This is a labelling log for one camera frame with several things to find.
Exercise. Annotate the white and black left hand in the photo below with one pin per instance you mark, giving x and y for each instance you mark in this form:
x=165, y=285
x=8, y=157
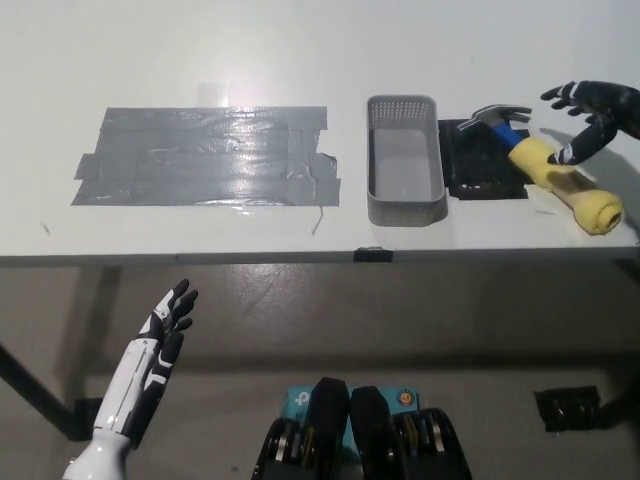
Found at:
x=140, y=380

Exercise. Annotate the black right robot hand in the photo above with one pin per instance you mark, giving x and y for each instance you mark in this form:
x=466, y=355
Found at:
x=610, y=102

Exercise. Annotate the black metal table leg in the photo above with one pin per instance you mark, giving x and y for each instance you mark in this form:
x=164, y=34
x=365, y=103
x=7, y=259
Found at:
x=35, y=390

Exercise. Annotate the teal cardboard box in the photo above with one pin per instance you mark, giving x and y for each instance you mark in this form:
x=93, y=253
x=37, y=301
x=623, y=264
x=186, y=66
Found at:
x=299, y=400

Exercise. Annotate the grey perforated plastic basket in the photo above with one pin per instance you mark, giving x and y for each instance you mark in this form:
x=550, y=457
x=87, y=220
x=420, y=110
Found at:
x=405, y=205

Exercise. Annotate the grey duct tape patch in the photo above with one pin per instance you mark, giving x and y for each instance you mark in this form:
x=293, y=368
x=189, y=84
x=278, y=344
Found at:
x=200, y=160

